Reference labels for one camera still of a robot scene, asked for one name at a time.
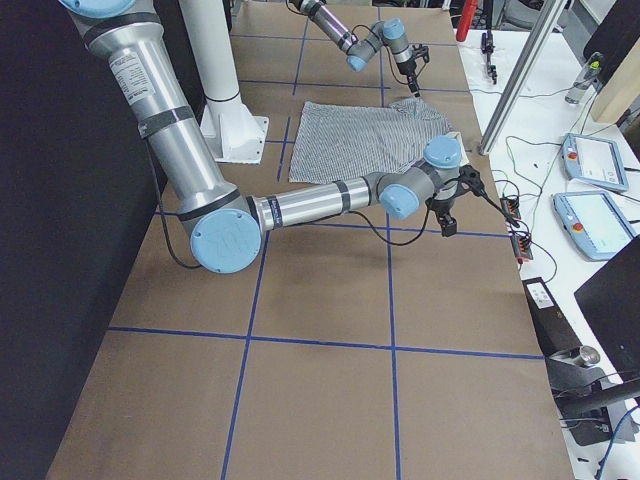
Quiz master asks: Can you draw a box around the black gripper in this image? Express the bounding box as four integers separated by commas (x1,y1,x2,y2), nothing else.
428,166,481,237
394,44,430,98

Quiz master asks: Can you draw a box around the striped polo shirt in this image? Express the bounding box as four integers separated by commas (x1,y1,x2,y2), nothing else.
289,97,453,184

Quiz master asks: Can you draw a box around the orange connector block upper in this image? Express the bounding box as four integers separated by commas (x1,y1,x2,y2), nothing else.
500,196,521,221

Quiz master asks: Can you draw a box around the orange connector block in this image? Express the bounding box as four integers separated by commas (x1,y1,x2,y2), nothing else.
500,196,521,221
510,232,533,264

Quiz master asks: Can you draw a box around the orange connector block lower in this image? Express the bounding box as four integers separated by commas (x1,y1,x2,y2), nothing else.
510,232,533,264

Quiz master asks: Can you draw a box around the black folded tripod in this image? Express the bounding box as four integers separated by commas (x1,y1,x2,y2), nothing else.
481,0,498,85

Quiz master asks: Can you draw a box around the red cylinder object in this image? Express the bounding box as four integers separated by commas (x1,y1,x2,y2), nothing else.
456,0,478,42

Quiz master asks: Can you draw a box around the lower teach pendant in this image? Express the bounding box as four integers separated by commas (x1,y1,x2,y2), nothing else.
552,191,636,261

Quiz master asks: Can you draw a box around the teach pendant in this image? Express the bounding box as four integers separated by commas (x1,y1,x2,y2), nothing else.
552,191,636,261
561,133,629,193

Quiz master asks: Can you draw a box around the black box with label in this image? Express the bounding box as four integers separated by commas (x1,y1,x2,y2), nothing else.
522,277,582,357

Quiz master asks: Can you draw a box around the upper teach pendant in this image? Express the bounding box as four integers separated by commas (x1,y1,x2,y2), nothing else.
561,133,629,193

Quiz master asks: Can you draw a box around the clear water bottle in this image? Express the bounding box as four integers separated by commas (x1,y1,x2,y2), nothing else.
564,51,605,105

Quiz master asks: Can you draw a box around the black monitor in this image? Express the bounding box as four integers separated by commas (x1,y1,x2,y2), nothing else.
574,237,639,371

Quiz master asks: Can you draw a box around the aluminium frame post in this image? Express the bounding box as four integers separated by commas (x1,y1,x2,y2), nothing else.
479,0,567,155

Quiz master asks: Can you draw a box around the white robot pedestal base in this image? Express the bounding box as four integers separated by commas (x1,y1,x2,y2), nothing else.
180,0,269,164

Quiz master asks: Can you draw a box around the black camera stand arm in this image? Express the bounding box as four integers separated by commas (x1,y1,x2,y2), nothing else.
545,345,639,446

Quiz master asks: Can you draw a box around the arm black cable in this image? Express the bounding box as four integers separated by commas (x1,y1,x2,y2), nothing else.
149,149,451,269

